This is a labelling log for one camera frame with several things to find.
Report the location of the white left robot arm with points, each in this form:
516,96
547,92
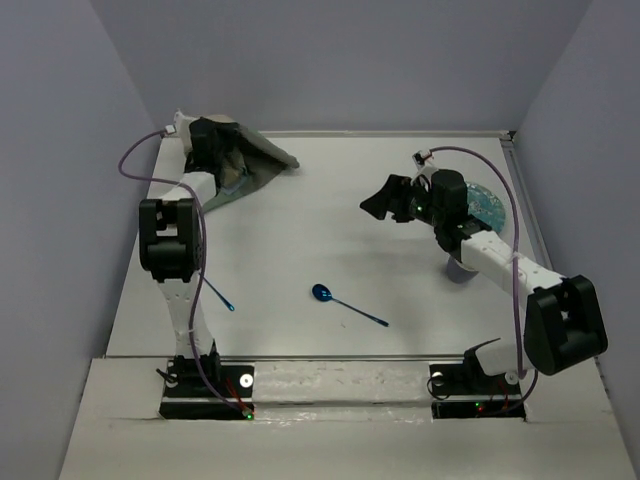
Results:
172,243

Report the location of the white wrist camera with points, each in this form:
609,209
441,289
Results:
423,161
180,129

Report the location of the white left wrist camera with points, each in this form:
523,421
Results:
180,129

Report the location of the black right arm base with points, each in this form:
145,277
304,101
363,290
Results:
464,391

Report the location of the blue metal fork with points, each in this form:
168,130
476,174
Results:
221,297

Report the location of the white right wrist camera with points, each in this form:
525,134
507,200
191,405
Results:
423,161

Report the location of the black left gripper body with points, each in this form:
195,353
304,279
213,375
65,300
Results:
223,141

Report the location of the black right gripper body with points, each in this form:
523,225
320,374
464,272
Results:
421,207

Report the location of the red and teal plate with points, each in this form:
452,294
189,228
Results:
486,206

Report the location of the patchwork cloth placemat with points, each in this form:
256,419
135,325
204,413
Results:
251,161

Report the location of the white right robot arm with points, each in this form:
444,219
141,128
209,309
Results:
562,325

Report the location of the blue metal spoon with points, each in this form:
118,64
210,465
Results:
323,294

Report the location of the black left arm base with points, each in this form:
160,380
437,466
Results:
185,396

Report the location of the lavender cup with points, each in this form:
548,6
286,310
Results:
458,273

